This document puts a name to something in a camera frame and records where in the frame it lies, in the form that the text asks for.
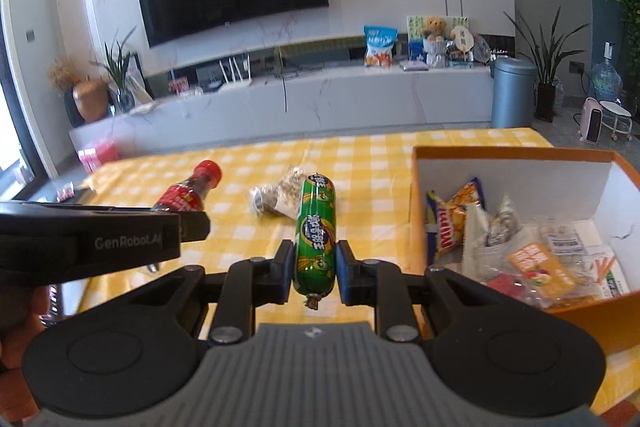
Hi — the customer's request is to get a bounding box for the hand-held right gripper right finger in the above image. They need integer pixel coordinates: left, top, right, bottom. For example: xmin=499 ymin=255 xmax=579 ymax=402
xmin=336 ymin=239 xmax=506 ymax=344

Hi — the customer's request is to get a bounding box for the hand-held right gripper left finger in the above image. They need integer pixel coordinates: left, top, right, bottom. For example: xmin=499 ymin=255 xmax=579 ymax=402
xmin=132 ymin=239 xmax=296 ymax=346

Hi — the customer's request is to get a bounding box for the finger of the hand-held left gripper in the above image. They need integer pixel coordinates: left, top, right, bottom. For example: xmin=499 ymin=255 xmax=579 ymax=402
xmin=177 ymin=211 xmax=211 ymax=242

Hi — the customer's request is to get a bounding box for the cola bottle shaped candy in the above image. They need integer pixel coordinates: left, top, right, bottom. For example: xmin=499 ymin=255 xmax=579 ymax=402
xmin=149 ymin=160 xmax=223 ymax=212

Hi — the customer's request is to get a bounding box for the green sausage stick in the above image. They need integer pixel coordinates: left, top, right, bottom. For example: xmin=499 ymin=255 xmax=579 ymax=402
xmin=292 ymin=173 xmax=336 ymax=310

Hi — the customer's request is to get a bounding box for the orange cardboard box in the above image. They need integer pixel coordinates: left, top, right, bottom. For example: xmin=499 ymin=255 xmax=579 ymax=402
xmin=410 ymin=146 xmax=640 ymax=355

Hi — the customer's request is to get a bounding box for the white breadstick packet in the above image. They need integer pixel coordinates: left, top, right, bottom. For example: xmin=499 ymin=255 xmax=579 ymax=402
xmin=582 ymin=247 xmax=631 ymax=300

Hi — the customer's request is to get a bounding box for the clear bag of puffed crackers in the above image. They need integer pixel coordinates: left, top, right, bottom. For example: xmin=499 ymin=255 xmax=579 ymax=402
xmin=250 ymin=167 xmax=307 ymax=220

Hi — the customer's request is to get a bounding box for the pink box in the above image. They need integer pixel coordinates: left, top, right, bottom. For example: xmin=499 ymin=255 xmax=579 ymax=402
xmin=77 ymin=139 xmax=121 ymax=175

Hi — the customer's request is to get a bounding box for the yellow checkered tablecloth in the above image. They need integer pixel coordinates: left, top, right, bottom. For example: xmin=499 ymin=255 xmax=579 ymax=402
xmin=50 ymin=127 xmax=640 ymax=413

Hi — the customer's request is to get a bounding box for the yellow chip bag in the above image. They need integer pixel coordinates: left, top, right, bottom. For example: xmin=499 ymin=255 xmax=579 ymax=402
xmin=425 ymin=178 xmax=487 ymax=264

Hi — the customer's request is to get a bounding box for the white clear snack bag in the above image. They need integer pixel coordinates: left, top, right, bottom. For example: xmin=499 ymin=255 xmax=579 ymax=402
xmin=462 ymin=204 xmax=493 ymax=278

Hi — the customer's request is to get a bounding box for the copper vase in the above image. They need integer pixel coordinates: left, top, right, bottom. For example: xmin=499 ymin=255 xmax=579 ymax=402
xmin=72 ymin=79 xmax=111 ymax=122

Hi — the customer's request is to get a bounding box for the white router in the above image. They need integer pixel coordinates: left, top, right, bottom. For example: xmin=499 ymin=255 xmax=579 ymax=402
xmin=218 ymin=55 xmax=252 ymax=92

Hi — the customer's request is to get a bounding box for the green plant in glass vase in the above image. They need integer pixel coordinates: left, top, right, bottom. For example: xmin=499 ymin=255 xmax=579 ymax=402
xmin=90 ymin=27 xmax=138 ymax=112

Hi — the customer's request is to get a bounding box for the grey pointed snack packet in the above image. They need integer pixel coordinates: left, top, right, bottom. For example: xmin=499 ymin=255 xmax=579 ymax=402
xmin=487 ymin=194 xmax=523 ymax=253

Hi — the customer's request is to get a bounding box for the dried flower bunch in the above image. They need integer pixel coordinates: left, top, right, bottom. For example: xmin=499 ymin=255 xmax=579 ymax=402
xmin=47 ymin=56 xmax=81 ymax=90

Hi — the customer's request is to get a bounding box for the white marble console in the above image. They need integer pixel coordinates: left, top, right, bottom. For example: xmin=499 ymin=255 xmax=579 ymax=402
xmin=68 ymin=64 xmax=493 ymax=158

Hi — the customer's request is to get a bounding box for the blue snack bag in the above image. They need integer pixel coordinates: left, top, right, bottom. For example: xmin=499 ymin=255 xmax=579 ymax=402
xmin=363 ymin=25 xmax=399 ymax=68

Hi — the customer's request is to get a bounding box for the grey trash can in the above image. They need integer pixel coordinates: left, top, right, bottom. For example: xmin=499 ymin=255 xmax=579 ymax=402
xmin=490 ymin=57 xmax=537 ymax=129

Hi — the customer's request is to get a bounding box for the teddy bear bouquet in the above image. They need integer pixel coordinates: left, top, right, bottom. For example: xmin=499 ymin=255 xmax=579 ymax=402
xmin=419 ymin=16 xmax=448 ymax=68

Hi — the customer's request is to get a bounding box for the green picture card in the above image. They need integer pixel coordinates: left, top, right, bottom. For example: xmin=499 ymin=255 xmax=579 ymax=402
xmin=406 ymin=14 xmax=471 ymax=62

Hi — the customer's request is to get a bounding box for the round hand fan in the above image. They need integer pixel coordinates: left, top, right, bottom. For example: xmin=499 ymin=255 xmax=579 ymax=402
xmin=450 ymin=26 xmax=475 ymax=58

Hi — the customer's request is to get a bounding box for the potted long-leaf plant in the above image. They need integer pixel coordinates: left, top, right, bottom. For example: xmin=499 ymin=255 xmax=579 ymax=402
xmin=502 ymin=7 xmax=591 ymax=122

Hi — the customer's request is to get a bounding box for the pink heater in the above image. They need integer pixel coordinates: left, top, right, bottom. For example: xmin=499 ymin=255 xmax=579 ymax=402
xmin=580 ymin=97 xmax=605 ymax=144

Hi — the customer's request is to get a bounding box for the white round stool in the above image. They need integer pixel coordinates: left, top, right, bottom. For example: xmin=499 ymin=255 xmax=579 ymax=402
xmin=597 ymin=99 xmax=633 ymax=142

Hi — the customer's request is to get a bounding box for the large water bottle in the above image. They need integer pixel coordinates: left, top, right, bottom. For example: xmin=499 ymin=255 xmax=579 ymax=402
xmin=591 ymin=42 xmax=623 ymax=102

